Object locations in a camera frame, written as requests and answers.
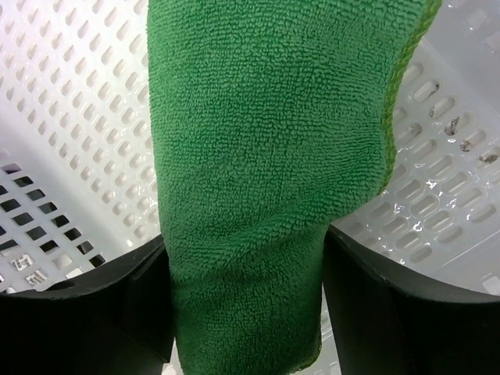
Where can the green microfiber towel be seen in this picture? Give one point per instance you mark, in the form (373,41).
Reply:
(269,120)

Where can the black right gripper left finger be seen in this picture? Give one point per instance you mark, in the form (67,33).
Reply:
(115,319)

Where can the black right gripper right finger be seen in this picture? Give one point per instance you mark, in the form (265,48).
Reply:
(389,319)

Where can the white plastic basket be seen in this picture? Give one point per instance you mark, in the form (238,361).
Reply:
(78,182)

